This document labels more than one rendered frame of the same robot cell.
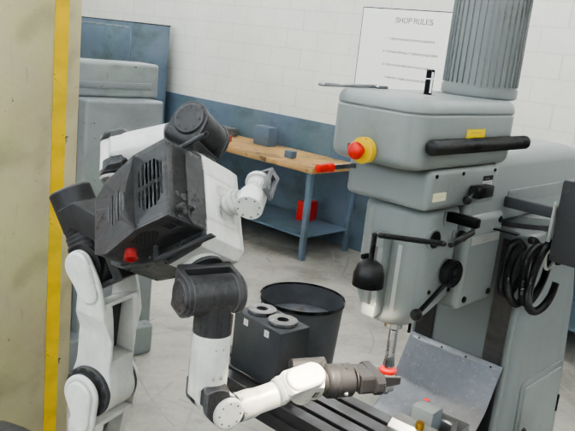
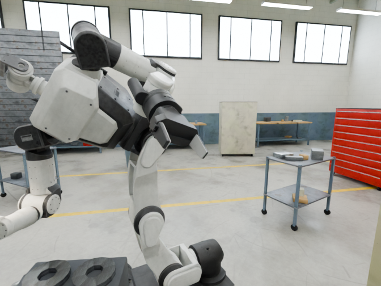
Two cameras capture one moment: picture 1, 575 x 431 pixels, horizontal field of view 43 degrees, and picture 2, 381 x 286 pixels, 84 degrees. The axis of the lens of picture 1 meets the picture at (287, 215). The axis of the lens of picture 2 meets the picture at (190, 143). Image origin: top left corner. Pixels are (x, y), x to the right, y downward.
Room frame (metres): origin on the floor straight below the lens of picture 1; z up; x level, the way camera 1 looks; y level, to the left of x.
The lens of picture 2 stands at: (2.55, -0.15, 1.53)
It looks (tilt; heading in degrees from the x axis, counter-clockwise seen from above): 10 degrees down; 127
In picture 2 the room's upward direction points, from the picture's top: straight up
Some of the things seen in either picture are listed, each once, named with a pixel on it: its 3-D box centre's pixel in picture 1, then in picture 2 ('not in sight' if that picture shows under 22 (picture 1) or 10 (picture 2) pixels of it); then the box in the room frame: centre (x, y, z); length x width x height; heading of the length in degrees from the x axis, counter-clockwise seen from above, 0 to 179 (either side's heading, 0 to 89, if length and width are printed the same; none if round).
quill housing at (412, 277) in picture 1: (404, 257); not in sight; (1.80, -0.31, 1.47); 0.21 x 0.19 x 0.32; 48
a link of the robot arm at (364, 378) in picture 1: (354, 380); not in sight; (1.77, -0.22, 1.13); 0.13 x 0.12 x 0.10; 23
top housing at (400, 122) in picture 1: (425, 126); not in sight; (1.81, -0.32, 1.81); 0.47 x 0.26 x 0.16; 138
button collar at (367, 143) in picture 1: (363, 150); not in sight; (1.63, -0.15, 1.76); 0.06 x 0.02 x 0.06; 48
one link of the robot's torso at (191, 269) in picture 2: not in sight; (176, 266); (1.89, 0.60, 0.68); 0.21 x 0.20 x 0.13; 65
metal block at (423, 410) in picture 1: (426, 416); not in sight; (1.71, -0.41, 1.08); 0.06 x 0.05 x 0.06; 51
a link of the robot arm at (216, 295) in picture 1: (209, 304); (40, 141); (1.55, 0.15, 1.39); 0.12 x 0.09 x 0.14; 122
